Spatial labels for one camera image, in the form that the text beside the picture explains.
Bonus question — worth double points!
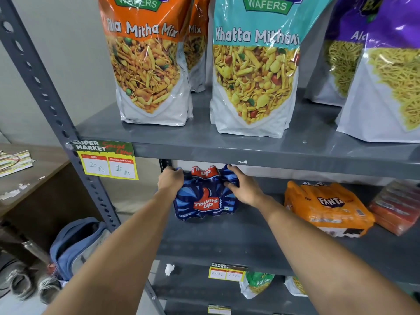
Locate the brown wooden desk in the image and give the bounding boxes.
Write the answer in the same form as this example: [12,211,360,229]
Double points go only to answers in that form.
[0,142,103,263]

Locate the person's right forearm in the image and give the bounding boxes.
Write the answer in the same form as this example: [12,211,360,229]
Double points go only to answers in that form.
[254,195,420,315]

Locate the red shrink-wrapped soda pack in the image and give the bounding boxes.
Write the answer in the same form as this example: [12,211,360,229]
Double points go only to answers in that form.
[368,180,420,236]

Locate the grey lace-up shoe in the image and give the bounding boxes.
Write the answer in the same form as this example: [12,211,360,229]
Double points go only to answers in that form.
[37,274,62,305]
[6,261,37,301]

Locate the grey metal shelf rack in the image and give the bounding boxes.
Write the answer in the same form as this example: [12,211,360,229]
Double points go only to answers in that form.
[0,0,420,315]

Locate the person's left forearm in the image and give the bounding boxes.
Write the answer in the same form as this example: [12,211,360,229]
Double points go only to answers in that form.
[43,189,176,315]

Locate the blue shrink-wrapped soda pack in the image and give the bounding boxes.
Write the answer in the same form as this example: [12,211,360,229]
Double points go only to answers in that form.
[173,164,240,222]

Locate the steel water bottle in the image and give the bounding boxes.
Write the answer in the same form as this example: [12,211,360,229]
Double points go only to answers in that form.
[19,239,50,263]

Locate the orange snack mix bag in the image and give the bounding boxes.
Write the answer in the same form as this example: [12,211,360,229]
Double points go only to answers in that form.
[183,0,211,93]
[97,0,195,127]

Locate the large green yellow price label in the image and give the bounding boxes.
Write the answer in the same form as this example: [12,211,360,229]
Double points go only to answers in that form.
[67,140,140,181]

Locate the striped paper sheets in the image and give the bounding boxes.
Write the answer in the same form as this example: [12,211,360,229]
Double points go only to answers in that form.
[0,149,35,178]

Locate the person's right hand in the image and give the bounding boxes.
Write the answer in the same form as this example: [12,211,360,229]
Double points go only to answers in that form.
[224,164,266,207]

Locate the orange shrink-wrapped soda pack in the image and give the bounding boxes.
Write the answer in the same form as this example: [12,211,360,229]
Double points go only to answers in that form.
[284,180,375,239]

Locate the blue grey backpack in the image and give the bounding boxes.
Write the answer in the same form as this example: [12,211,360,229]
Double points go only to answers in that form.
[49,217,110,282]

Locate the person's left hand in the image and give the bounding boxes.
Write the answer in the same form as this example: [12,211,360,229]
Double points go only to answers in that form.
[157,166,184,194]

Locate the teal snack mix bag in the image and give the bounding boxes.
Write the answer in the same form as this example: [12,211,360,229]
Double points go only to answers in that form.
[209,0,337,139]

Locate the purple noodle snack bag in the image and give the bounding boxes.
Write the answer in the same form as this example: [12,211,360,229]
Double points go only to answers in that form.
[335,0,420,143]
[303,0,386,107]

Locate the white yellow snack packet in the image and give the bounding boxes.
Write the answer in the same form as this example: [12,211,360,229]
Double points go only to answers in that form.
[284,276,308,298]

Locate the green snack packet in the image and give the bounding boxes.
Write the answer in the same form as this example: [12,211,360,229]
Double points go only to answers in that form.
[239,271,275,299]

